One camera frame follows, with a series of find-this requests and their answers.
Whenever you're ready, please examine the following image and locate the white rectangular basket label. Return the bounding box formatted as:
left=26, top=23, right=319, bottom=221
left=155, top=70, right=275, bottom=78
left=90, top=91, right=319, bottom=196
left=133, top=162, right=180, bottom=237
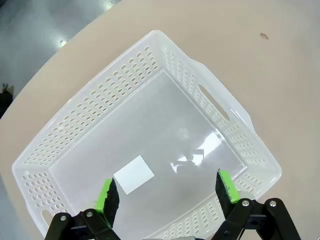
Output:
left=113, top=154, right=155, bottom=195

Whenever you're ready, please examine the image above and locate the white perforated plastic basket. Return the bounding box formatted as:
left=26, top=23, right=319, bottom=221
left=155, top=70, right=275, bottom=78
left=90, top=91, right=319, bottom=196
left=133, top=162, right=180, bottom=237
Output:
left=11, top=29, right=283, bottom=240

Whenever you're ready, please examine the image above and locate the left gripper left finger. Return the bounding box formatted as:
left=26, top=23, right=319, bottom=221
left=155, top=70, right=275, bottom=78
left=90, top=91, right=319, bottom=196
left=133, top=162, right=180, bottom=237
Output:
left=44, top=177, right=121, bottom=240

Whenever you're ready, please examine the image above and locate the dark object beside table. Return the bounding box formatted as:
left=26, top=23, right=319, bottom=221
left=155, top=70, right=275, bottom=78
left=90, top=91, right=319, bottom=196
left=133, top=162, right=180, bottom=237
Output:
left=0, top=83, right=15, bottom=118

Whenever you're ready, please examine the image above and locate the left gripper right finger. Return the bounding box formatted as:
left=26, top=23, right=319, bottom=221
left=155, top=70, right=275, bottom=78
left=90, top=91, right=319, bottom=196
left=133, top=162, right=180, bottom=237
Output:
left=211, top=168, right=302, bottom=240

